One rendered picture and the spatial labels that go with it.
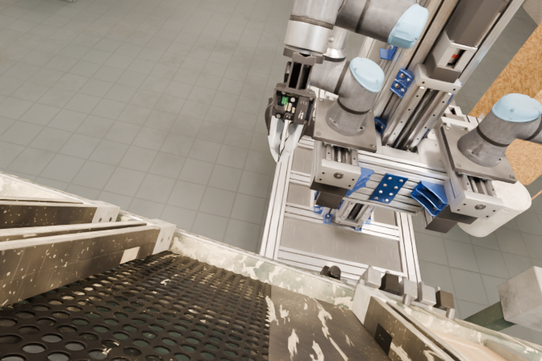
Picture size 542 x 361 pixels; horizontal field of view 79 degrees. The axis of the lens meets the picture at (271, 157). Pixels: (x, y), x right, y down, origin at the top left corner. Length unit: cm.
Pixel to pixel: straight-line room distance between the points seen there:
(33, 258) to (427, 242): 224
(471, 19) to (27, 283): 114
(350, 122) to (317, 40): 62
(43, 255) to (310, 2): 51
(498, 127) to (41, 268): 123
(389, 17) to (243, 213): 166
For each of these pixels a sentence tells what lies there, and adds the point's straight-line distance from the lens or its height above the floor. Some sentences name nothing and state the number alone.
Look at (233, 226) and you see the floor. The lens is 207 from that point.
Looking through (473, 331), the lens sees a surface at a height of 90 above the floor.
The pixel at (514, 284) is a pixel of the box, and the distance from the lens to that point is 143.
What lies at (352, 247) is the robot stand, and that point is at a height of 21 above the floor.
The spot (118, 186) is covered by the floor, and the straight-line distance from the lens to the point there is 229.
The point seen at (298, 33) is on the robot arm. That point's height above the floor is 154.
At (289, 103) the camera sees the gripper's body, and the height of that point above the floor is 144.
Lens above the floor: 179
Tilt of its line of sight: 48 degrees down
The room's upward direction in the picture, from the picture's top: 13 degrees clockwise
